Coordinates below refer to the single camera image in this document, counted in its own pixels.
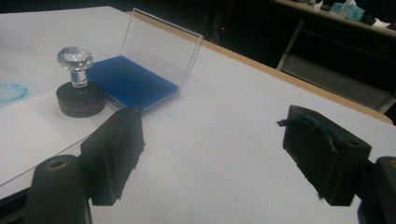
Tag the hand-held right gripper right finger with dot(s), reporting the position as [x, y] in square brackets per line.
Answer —
[327, 161]

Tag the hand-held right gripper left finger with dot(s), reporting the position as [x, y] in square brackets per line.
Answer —
[112, 155]

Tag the black stamp with crystal knob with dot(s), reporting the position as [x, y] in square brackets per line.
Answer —
[81, 101]

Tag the blue ink pad clear lid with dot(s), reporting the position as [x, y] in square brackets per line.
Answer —
[130, 81]

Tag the white paper sheet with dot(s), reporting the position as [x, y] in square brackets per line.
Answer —
[37, 133]

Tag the large white board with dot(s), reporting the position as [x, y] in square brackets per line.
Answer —
[224, 146]

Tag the teal crumpled cloth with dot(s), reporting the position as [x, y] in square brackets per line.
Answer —
[347, 11]

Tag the white metal table frame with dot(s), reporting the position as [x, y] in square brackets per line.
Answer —
[327, 71]

